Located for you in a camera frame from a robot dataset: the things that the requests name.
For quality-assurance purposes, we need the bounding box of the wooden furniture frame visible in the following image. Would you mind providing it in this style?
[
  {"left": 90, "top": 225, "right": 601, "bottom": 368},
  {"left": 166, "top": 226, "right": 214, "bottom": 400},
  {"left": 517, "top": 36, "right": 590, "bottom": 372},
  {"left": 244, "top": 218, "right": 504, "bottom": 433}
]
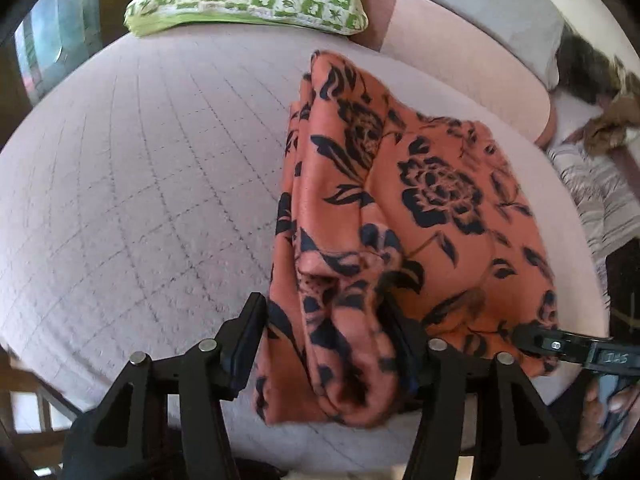
[{"left": 0, "top": 345, "right": 88, "bottom": 480}]

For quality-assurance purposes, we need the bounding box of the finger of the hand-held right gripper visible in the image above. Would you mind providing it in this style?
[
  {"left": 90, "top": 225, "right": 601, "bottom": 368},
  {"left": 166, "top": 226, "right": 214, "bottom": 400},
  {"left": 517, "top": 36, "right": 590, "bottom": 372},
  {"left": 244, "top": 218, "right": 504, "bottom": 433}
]
[{"left": 512, "top": 324, "right": 598, "bottom": 362}]

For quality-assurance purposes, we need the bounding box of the person's right hand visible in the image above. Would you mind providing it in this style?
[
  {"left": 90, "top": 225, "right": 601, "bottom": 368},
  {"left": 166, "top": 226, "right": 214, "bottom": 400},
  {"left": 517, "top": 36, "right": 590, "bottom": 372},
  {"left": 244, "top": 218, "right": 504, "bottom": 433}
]
[{"left": 575, "top": 380, "right": 640, "bottom": 461}]

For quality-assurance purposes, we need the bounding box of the window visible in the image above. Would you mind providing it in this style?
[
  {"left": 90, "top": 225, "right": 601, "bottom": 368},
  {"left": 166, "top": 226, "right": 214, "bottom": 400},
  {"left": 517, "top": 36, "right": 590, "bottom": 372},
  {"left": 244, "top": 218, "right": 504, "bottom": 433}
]
[{"left": 14, "top": 0, "right": 103, "bottom": 106}]

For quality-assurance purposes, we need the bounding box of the orange floral cloth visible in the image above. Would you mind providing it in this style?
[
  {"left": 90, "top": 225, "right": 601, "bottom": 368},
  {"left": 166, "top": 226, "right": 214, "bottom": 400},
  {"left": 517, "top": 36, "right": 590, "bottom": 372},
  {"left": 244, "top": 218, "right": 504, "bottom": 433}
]
[{"left": 252, "top": 50, "right": 561, "bottom": 428}]

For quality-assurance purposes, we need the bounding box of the white quilted bed cover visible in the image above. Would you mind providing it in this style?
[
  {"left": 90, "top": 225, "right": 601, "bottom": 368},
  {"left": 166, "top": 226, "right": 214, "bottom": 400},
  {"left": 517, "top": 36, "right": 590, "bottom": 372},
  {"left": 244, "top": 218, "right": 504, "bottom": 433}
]
[{"left": 0, "top": 25, "right": 613, "bottom": 471}]

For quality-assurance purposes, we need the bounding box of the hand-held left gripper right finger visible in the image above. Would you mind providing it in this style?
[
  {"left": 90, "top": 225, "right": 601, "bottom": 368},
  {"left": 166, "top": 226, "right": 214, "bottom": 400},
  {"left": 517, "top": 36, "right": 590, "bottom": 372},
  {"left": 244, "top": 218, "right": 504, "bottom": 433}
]
[{"left": 377, "top": 292, "right": 583, "bottom": 480}]

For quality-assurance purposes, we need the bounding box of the grey pillow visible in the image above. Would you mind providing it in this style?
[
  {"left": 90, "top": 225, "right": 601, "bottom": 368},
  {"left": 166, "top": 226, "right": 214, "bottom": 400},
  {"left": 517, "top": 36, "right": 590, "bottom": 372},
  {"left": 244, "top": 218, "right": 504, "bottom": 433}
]
[{"left": 405, "top": 0, "right": 566, "bottom": 92}]

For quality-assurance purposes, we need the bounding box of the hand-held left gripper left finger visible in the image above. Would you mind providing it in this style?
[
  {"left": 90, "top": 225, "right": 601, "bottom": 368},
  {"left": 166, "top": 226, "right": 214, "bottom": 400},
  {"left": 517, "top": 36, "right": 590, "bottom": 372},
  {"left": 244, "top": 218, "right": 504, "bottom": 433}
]
[{"left": 62, "top": 291, "right": 268, "bottom": 480}]

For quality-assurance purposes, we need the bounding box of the pink bolster pillow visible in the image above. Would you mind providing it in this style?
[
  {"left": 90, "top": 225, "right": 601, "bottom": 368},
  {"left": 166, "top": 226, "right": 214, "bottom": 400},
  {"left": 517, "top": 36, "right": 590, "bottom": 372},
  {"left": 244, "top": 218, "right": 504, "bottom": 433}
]
[{"left": 357, "top": 0, "right": 558, "bottom": 148}]

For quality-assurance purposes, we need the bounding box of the brown furry item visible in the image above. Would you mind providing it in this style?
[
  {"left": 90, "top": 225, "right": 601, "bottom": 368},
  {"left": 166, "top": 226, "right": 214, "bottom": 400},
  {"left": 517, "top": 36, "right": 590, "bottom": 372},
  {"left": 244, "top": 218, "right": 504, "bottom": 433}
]
[{"left": 555, "top": 35, "right": 640, "bottom": 156}]

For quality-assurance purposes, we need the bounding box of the striped cloth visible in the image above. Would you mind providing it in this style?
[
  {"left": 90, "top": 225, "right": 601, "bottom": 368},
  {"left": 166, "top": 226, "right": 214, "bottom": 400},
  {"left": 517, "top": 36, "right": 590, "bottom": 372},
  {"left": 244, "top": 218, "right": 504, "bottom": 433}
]
[{"left": 545, "top": 137, "right": 640, "bottom": 306}]

